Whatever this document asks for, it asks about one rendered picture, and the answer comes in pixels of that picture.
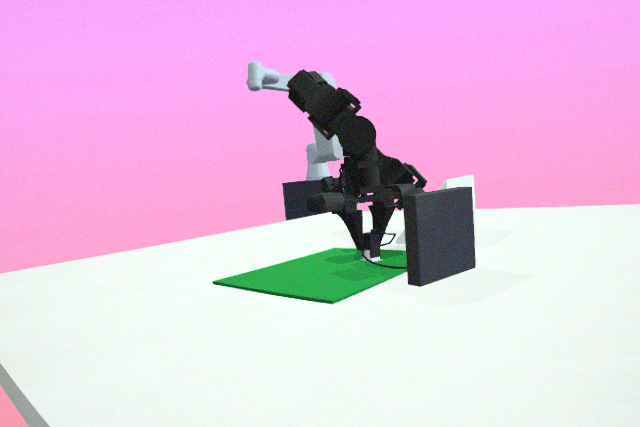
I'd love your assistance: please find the green circuit board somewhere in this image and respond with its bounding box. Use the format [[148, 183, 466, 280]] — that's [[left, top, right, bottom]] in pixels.
[[212, 247, 407, 305]]

